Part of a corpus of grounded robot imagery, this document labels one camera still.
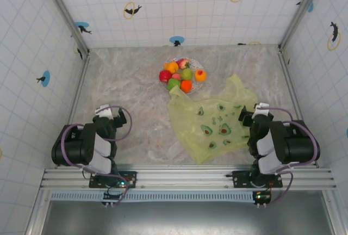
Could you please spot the penguin blue oval sticker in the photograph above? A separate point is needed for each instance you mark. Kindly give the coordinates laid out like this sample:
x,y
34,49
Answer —
x,y
176,40

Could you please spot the grey metal sheet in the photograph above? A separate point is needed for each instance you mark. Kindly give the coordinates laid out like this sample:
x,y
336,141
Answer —
x,y
190,218

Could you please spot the orange fruit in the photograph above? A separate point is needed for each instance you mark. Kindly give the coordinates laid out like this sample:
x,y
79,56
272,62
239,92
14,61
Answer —
x,y
173,67

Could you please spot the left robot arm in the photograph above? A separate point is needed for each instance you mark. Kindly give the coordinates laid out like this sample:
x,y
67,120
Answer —
x,y
73,148

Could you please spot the aluminium frame post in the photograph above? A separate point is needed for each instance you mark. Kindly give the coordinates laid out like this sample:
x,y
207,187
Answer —
x,y
65,14
299,12

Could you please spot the small pink peach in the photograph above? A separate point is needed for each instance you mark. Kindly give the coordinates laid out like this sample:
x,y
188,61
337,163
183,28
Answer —
x,y
176,76

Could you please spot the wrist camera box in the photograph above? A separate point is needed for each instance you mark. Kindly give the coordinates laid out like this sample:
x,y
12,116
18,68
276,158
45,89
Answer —
x,y
104,111
262,110

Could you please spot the shark blue oval sticker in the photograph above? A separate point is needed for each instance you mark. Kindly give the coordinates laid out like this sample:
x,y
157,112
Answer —
x,y
81,25

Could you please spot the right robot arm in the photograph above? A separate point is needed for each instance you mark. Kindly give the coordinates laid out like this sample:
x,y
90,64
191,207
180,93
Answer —
x,y
296,145

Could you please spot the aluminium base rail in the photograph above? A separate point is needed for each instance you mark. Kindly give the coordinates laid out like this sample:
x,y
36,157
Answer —
x,y
185,176

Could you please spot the red strawberry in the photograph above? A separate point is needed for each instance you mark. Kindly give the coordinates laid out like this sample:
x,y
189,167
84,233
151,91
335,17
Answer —
x,y
182,63

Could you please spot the seal blue oval sticker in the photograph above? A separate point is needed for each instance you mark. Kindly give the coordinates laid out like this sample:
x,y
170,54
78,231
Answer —
x,y
46,78

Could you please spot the colourful patterned plate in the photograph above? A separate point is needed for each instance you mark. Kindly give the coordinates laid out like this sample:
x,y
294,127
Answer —
x,y
195,63

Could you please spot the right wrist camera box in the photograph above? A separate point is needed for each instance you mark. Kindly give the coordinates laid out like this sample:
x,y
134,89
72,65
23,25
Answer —
x,y
262,110

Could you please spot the small green circuit board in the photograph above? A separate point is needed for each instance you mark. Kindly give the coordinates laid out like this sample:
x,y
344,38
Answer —
x,y
112,196
262,197

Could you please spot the aluminium side rail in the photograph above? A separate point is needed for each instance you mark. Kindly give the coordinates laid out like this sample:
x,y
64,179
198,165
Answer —
x,y
77,96
294,93

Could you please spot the green apple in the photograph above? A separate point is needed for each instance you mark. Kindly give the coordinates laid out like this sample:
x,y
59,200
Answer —
x,y
173,84

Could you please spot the green pear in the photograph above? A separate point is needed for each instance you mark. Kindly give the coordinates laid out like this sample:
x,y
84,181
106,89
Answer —
x,y
187,74

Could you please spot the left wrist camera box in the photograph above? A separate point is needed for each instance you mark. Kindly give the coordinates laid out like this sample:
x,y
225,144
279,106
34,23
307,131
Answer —
x,y
104,111

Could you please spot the red-orange persimmon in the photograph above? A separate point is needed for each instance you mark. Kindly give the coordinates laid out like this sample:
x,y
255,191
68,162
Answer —
x,y
186,85

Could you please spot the yellow-green avocado print plastic bag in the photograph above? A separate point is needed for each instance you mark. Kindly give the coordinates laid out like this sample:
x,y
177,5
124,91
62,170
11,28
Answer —
x,y
190,126

